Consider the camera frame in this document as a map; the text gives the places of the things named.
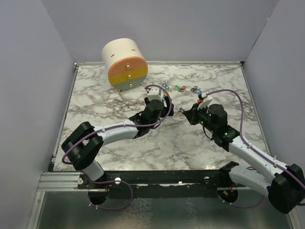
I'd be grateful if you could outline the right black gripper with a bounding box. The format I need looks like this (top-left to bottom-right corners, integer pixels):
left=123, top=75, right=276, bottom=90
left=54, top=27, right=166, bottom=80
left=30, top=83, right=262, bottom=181
left=184, top=101, right=216, bottom=133

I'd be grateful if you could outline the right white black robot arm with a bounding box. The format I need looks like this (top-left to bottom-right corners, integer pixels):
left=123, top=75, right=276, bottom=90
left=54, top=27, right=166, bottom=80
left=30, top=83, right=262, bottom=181
left=180, top=103, right=305, bottom=214

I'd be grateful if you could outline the round three-drawer storage box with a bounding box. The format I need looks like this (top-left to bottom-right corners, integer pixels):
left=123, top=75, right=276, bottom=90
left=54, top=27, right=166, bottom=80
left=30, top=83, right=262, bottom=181
left=102, top=38, right=148, bottom=91

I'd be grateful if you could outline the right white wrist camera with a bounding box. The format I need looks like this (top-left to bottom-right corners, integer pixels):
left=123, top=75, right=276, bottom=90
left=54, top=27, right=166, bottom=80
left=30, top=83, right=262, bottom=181
left=197, top=94, right=213, bottom=110

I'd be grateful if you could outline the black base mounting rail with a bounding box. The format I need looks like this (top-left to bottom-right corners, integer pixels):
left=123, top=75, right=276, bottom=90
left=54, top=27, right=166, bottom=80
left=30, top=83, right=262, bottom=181
left=78, top=170, right=239, bottom=199

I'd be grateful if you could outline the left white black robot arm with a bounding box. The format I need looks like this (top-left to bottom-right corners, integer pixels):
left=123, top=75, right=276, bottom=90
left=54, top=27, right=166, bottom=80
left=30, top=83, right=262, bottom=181
left=61, top=96, right=174, bottom=188

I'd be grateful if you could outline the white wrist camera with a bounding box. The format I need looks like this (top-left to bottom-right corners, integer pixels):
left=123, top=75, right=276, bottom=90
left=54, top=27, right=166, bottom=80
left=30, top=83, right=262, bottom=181
left=147, top=87, right=164, bottom=102
left=197, top=94, right=213, bottom=110

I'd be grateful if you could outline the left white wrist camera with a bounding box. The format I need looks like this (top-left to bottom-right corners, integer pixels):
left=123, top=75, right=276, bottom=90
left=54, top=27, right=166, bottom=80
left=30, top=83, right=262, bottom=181
left=147, top=87, right=164, bottom=102

